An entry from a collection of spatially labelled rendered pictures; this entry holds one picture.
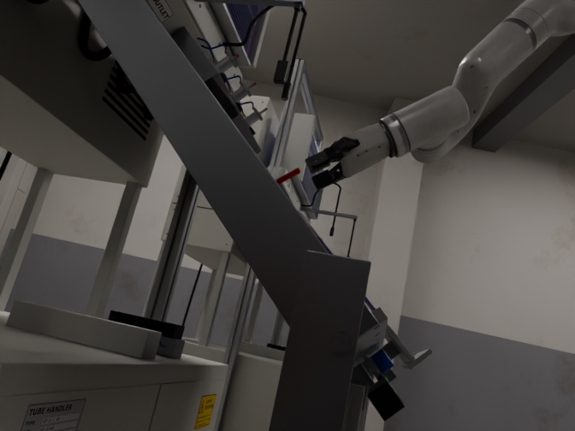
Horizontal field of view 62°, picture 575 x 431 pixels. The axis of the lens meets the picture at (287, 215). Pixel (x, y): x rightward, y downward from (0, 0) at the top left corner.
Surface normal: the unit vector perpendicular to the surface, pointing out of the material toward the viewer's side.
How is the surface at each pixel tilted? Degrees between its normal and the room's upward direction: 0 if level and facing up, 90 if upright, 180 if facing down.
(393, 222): 90
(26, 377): 90
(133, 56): 90
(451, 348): 90
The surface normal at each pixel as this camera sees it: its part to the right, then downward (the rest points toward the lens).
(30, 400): 0.96, 0.15
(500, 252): 0.06, -0.25
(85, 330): -0.18, -0.29
